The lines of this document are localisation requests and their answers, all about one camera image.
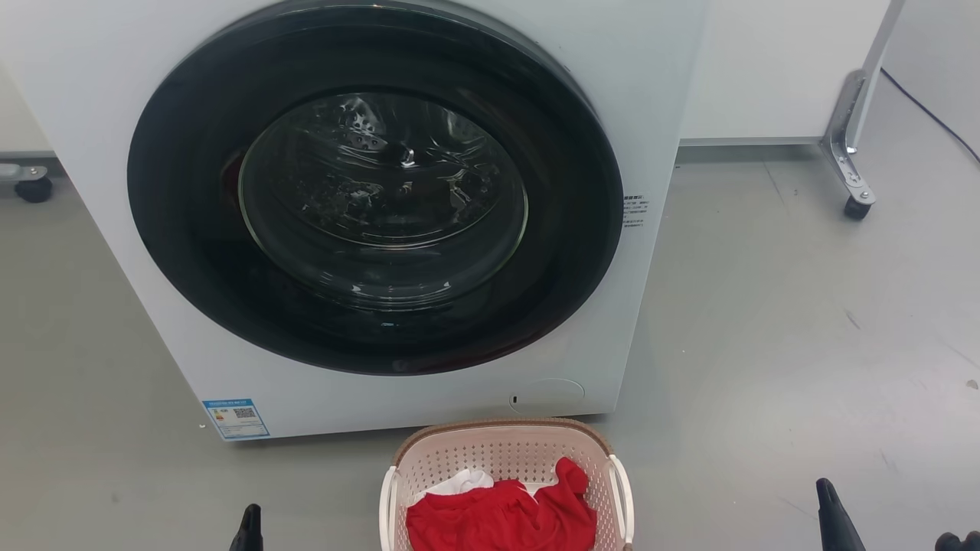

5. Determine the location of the white partition panel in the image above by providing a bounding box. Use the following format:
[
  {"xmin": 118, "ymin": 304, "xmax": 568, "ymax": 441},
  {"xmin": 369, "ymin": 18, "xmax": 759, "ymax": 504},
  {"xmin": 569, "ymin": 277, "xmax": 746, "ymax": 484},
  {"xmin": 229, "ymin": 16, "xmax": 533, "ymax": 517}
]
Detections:
[
  {"xmin": 679, "ymin": 0, "xmax": 893, "ymax": 146},
  {"xmin": 0, "ymin": 65, "xmax": 56, "ymax": 158}
]

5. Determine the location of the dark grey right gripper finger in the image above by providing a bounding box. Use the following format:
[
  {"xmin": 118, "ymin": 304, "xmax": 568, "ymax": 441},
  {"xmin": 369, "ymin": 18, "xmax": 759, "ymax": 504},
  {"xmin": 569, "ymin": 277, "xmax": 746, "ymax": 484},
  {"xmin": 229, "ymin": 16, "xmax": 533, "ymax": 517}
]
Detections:
[{"xmin": 815, "ymin": 478, "xmax": 867, "ymax": 551}]

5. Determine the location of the white garment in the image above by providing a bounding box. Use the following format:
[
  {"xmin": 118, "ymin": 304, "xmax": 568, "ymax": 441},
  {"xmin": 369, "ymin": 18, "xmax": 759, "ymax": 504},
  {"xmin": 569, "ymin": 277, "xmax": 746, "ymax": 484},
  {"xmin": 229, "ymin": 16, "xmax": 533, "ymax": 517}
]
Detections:
[{"xmin": 423, "ymin": 468, "xmax": 560, "ymax": 504}]

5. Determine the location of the blue energy label sticker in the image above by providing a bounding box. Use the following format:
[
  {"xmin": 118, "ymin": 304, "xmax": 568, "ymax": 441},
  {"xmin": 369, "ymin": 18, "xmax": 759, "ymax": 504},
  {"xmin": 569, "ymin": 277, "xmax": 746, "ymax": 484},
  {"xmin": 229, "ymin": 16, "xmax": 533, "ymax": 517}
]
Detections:
[{"xmin": 202, "ymin": 398, "xmax": 270, "ymax": 441}]

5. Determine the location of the thin black floor cable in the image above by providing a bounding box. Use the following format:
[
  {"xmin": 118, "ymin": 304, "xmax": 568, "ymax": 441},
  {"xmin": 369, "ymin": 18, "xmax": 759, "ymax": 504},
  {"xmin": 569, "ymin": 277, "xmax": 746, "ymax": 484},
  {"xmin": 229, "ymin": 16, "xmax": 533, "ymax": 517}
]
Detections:
[{"xmin": 880, "ymin": 68, "xmax": 980, "ymax": 165}]

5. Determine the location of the beige perforated laundry basket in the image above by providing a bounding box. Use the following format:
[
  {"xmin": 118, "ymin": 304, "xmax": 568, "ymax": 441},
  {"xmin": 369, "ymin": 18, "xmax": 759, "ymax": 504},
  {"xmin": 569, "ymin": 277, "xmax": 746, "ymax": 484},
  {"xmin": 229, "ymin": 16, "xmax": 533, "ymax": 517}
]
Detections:
[{"xmin": 379, "ymin": 417, "xmax": 635, "ymax": 551}]

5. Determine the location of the red garment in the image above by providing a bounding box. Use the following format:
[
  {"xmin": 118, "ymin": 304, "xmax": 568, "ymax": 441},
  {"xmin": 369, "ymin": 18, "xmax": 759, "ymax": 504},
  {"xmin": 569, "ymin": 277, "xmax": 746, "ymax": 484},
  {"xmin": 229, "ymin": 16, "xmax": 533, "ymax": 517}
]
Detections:
[{"xmin": 406, "ymin": 457, "xmax": 599, "ymax": 551}]

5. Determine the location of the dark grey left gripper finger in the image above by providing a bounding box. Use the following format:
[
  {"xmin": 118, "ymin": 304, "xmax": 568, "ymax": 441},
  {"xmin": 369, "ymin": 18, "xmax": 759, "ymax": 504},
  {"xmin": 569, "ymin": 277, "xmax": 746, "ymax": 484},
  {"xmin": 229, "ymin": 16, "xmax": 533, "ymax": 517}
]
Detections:
[{"xmin": 229, "ymin": 504, "xmax": 264, "ymax": 551}]

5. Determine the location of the black round washer door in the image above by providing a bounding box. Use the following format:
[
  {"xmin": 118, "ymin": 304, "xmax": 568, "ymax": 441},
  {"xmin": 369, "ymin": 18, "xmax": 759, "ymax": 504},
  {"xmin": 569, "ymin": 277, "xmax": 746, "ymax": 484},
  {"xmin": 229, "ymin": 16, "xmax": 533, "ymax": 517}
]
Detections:
[{"xmin": 127, "ymin": 0, "xmax": 624, "ymax": 376}]

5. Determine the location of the white drain filter cover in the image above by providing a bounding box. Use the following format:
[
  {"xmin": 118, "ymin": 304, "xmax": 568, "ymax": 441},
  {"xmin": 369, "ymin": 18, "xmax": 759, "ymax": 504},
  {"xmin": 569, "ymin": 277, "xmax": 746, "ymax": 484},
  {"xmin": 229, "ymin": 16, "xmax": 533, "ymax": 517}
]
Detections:
[{"xmin": 509, "ymin": 378, "xmax": 586, "ymax": 416}]

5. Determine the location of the white front-load washing machine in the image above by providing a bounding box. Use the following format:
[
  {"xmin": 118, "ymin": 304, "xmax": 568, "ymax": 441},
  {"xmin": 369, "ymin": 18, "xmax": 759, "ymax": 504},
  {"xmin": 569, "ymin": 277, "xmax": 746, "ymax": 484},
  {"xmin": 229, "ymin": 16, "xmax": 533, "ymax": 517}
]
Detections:
[{"xmin": 0, "ymin": 0, "xmax": 709, "ymax": 442}]

